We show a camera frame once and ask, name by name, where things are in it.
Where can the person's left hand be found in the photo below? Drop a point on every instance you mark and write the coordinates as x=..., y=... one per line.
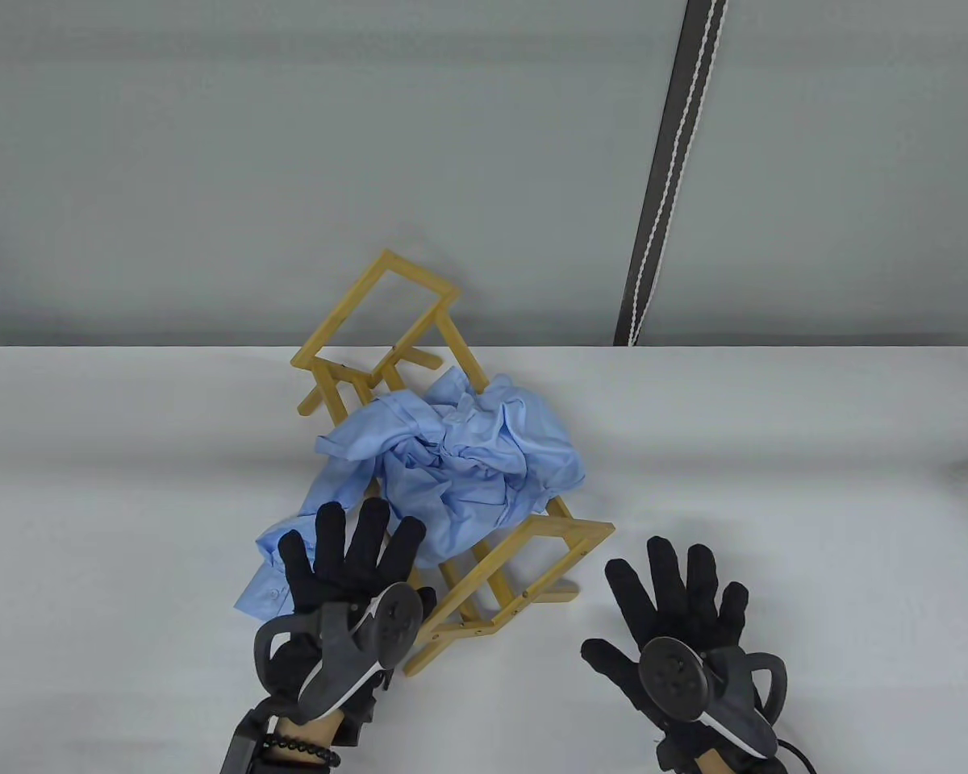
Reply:
x=347, y=564

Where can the person's right hand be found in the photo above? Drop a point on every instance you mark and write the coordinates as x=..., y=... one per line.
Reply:
x=682, y=613

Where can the wooden book rack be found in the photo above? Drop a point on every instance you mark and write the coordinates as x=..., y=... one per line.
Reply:
x=573, y=526

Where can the light blue long-sleeve shirt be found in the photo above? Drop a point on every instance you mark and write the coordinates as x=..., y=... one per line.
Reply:
x=452, y=468

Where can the person's right forearm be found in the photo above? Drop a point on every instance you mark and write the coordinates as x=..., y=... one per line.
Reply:
x=714, y=764

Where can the grey hand controller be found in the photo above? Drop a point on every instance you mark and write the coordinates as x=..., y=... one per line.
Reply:
x=347, y=661
x=673, y=677

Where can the black wrist-mounted device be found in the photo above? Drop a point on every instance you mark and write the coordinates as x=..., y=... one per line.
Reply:
x=242, y=742

